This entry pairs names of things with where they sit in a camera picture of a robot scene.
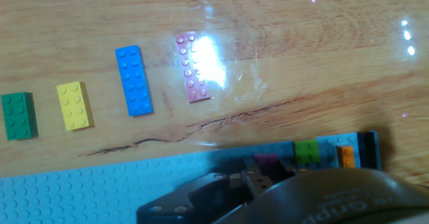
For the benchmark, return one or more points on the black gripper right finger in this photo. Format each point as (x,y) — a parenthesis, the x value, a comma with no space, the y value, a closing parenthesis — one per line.
(291,170)

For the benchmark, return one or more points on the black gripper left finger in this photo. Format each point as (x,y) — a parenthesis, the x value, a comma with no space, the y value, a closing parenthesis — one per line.
(201,200)

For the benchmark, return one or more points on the small lime Lego plate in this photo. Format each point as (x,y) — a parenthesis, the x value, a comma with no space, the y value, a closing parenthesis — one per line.
(307,151)

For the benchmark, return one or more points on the small purple Lego plate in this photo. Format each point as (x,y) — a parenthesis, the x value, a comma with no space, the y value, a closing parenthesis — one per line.
(266,162)

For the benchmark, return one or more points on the narrow orange Lego plate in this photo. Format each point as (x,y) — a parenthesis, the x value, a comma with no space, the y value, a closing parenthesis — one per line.
(345,156)

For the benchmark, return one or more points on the gray Lego baseplate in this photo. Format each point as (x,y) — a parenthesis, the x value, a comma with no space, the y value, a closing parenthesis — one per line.
(100,194)

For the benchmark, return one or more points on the long red Lego brick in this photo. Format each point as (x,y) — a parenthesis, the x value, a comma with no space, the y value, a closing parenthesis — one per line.
(189,76)

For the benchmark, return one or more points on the long blue Lego brick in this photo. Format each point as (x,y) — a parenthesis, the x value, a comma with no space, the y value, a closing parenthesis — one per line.
(134,80)

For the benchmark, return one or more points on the yellow Lego brick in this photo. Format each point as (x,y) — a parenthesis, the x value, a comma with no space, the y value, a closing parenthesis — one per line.
(73,106)

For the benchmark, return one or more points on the dark green Lego brick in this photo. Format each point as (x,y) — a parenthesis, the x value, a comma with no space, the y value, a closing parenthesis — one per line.
(18,116)

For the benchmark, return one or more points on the glossy wooden board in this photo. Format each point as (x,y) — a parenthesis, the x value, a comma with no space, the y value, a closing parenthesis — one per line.
(301,49)

